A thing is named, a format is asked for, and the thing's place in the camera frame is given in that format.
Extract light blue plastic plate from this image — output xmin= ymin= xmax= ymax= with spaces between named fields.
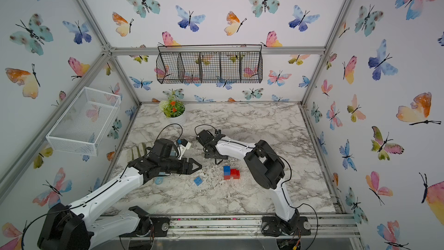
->
xmin=154 ymin=177 xmax=164 ymax=185

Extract black wire wall basket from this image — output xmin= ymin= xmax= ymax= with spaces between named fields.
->
xmin=155 ymin=44 xmax=263 ymax=84

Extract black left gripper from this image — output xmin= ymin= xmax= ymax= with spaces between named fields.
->
xmin=160 ymin=157 xmax=203 ymax=175

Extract dark blue square lego brick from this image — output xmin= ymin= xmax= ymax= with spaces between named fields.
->
xmin=223 ymin=166 xmax=231 ymax=176

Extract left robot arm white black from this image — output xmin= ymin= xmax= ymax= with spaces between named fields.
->
xmin=37 ymin=138 xmax=202 ymax=250

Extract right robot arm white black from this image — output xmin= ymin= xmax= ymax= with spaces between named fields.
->
xmin=197 ymin=130 xmax=299 ymax=234

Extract red long lego brick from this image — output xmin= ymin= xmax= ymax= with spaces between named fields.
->
xmin=224 ymin=169 xmax=240 ymax=180

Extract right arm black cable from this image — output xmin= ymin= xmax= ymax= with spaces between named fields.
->
xmin=194 ymin=124 xmax=217 ymax=136

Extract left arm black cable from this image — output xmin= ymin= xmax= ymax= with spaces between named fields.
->
xmin=155 ymin=123 xmax=184 ymax=147

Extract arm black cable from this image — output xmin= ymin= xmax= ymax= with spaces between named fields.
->
xmin=194 ymin=124 xmax=217 ymax=136
xmin=155 ymin=123 xmax=184 ymax=147

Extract white pot artificial plant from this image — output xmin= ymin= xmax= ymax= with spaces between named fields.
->
xmin=159 ymin=99 xmax=186 ymax=125

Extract beige green work glove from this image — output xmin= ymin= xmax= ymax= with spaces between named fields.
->
xmin=127 ymin=142 xmax=149 ymax=164

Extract white mesh wall basket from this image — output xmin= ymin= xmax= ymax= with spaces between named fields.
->
xmin=46 ymin=87 xmax=121 ymax=157

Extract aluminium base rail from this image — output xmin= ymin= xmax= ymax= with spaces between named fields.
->
xmin=145 ymin=213 xmax=361 ymax=240

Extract small blue lego brick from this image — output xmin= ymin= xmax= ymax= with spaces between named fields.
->
xmin=194 ymin=177 xmax=203 ymax=186

